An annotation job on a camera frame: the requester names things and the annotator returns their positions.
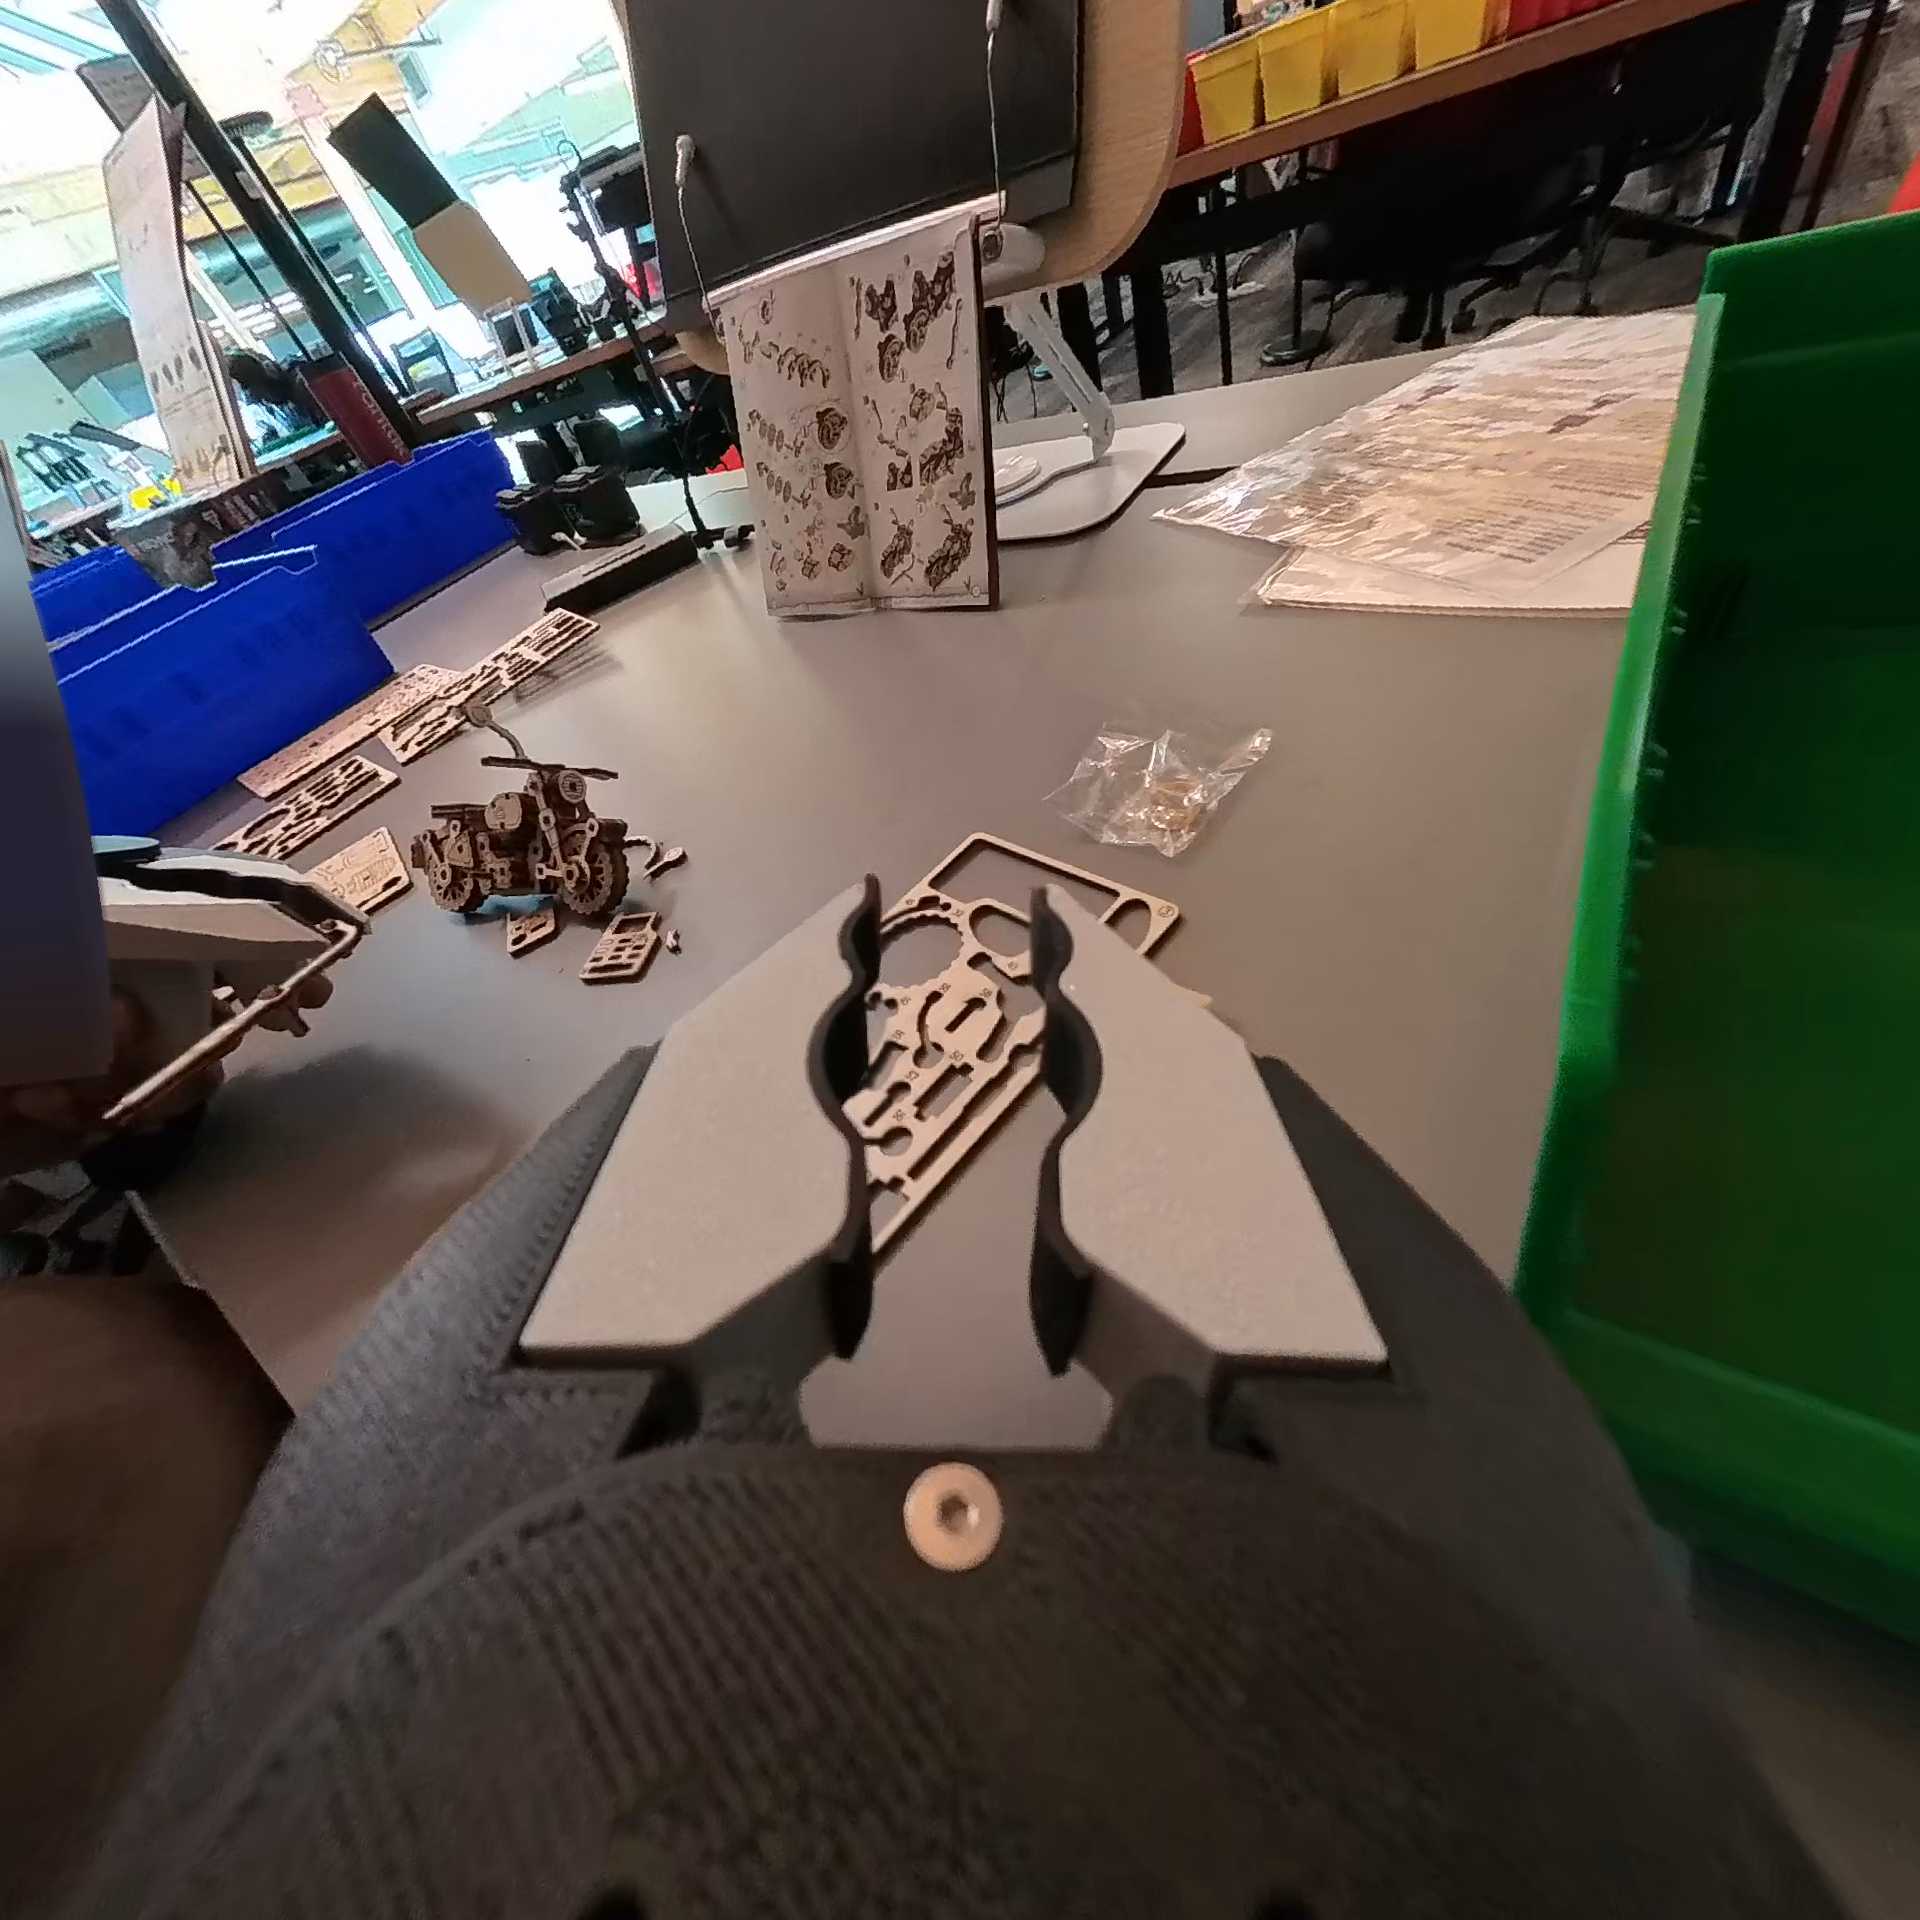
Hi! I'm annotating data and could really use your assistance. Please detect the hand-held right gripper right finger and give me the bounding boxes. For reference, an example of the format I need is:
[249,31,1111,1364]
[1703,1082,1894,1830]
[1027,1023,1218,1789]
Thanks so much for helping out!
[1029,881,1392,1460]

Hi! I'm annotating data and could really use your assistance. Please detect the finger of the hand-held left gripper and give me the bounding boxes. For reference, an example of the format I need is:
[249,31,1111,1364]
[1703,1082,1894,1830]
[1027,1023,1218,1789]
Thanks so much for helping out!
[99,893,343,965]
[144,847,371,938]

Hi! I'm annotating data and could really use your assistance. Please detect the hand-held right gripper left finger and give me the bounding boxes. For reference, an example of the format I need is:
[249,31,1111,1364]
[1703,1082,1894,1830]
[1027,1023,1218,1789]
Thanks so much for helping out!
[517,877,884,1451]

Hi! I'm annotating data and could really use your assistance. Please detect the thin wooden handlebar piece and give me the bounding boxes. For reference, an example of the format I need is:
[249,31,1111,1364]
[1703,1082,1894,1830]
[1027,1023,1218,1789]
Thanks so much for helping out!
[103,917,373,1128]

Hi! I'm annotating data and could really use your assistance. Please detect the wooden motorcycle model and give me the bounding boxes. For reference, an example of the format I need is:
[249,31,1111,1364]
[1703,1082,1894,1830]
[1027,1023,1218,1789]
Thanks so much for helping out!
[409,701,637,920]

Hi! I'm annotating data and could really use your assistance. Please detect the grey desk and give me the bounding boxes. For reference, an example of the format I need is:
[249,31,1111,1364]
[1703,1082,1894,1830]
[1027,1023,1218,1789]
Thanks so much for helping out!
[126,305,1920,1920]

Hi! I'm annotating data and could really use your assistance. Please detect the person's left hand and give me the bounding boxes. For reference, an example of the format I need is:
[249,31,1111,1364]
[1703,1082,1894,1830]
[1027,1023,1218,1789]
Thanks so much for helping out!
[0,967,338,1206]

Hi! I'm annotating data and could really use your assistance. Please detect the group of wooden part sheets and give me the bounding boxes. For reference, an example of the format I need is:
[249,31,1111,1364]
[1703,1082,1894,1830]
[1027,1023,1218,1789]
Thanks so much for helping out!
[216,603,607,917]

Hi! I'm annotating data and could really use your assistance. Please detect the blue plastic bin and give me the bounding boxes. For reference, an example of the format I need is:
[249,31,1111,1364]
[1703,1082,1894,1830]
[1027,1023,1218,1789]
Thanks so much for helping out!
[210,434,520,630]
[31,542,148,641]
[52,562,396,798]

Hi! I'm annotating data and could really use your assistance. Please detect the wooden sheet with round cutouts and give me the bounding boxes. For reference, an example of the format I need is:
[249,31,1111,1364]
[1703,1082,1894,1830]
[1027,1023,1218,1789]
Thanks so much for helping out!
[844,832,1189,1257]

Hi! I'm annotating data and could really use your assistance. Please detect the crumpled grey bag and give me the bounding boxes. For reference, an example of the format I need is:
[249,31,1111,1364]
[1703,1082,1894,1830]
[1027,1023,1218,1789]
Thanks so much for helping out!
[116,502,325,594]

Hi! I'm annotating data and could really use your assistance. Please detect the clear bag of small parts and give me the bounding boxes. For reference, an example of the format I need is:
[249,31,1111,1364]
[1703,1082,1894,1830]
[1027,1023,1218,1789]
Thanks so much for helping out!
[1042,721,1279,860]

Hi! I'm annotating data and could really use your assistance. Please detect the black flat device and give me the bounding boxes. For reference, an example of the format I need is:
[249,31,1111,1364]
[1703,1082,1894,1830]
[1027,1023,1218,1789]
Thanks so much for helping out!
[541,516,753,612]

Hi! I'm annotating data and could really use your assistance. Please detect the person's dark brown clothing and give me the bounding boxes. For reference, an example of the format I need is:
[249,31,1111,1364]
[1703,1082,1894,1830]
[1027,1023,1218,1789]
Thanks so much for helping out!
[0,1272,299,1920]

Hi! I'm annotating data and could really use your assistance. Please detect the beige printed board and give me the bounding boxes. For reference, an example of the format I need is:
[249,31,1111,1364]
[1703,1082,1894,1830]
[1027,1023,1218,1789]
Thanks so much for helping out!
[103,95,253,486]

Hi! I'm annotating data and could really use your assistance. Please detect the green plastic bin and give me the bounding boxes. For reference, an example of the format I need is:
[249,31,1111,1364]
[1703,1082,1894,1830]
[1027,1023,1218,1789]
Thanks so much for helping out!
[1512,209,1920,1643]

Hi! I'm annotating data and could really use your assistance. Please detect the plastic sleeved printed sheet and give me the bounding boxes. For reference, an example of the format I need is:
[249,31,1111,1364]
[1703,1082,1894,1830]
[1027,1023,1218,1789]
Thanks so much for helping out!
[1243,502,1653,617]

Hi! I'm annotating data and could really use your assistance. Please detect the assembly instruction booklet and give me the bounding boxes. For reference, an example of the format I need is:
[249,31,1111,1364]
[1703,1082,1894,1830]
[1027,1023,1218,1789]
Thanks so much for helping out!
[716,205,1005,620]

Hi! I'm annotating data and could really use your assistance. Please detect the white monitor stand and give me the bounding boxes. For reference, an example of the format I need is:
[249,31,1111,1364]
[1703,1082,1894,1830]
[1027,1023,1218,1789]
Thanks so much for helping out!
[961,209,1190,546]

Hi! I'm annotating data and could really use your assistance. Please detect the clear plastic wrapper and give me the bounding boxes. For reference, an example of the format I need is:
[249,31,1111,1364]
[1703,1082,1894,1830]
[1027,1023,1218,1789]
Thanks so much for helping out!
[1155,310,1704,575]

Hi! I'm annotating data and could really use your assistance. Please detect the black monitor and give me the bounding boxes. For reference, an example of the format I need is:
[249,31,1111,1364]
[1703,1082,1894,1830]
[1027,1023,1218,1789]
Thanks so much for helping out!
[618,0,1190,324]

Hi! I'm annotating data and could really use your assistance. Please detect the wooden workbench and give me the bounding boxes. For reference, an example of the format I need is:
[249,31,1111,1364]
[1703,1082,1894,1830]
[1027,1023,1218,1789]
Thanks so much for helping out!
[1163,0,1854,400]

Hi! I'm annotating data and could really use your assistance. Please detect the white cable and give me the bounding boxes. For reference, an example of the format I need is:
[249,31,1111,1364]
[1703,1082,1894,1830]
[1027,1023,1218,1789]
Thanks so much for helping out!
[981,0,1013,260]

